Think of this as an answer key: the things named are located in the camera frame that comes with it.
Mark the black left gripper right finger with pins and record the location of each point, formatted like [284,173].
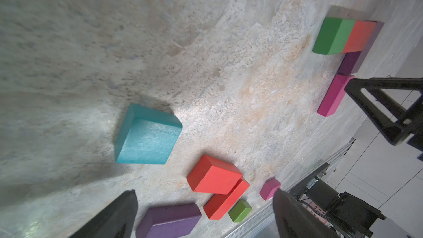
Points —
[294,221]

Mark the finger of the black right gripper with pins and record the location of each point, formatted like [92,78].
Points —
[409,122]

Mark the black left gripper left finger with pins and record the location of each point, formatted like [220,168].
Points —
[114,221]

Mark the magenta small block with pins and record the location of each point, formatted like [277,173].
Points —
[269,188]

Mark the magenta long block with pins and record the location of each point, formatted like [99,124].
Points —
[334,95]

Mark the teal cube block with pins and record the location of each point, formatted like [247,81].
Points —
[146,136]

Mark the red block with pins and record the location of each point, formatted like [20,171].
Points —
[359,36]
[211,175]
[219,204]

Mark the green cube block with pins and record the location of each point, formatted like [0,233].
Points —
[333,35]

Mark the light green block front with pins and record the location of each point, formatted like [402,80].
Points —
[240,211]

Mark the dark purple block left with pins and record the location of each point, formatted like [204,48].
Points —
[169,221]

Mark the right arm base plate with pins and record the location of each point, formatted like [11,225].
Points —
[349,216]

